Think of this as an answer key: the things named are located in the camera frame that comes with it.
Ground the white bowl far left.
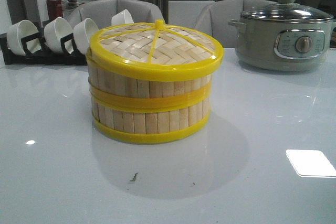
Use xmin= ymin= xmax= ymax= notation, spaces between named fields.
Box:
xmin=7 ymin=19 xmax=38 ymax=56

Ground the red cylinder container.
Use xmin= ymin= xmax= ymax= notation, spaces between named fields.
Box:
xmin=46 ymin=0 xmax=63 ymax=21

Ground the bamboo steamer drawer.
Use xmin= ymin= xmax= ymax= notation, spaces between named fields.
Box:
xmin=86 ymin=50 xmax=212 ymax=114
xmin=92 ymin=98 xmax=211 ymax=144

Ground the green electric cooking pot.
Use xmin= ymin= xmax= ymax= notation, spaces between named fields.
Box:
xmin=228 ymin=18 xmax=335 ymax=72

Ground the grey chair left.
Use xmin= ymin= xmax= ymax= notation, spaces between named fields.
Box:
xmin=66 ymin=0 xmax=164 ymax=29

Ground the grey chair right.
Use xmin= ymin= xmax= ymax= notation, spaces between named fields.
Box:
xmin=193 ymin=0 xmax=273 ymax=48

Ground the white bowl right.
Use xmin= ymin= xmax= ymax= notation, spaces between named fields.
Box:
xmin=111 ymin=9 xmax=134 ymax=26

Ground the woven bamboo steamer lid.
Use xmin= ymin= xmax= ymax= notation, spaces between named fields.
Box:
xmin=86 ymin=19 xmax=224 ymax=82

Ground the black dish rack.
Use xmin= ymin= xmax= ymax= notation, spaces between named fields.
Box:
xmin=1 ymin=32 xmax=87 ymax=66

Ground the grey chair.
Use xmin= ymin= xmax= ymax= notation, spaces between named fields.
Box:
xmin=66 ymin=0 xmax=164 ymax=29
xmin=193 ymin=0 xmax=273 ymax=48

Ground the white bowl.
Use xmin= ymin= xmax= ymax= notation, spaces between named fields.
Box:
xmin=7 ymin=19 xmax=38 ymax=56
xmin=111 ymin=9 xmax=134 ymax=26
xmin=44 ymin=17 xmax=73 ymax=54
xmin=73 ymin=18 xmax=99 ymax=55

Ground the glass pot lid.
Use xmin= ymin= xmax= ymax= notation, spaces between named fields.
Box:
xmin=240 ymin=0 xmax=333 ymax=23

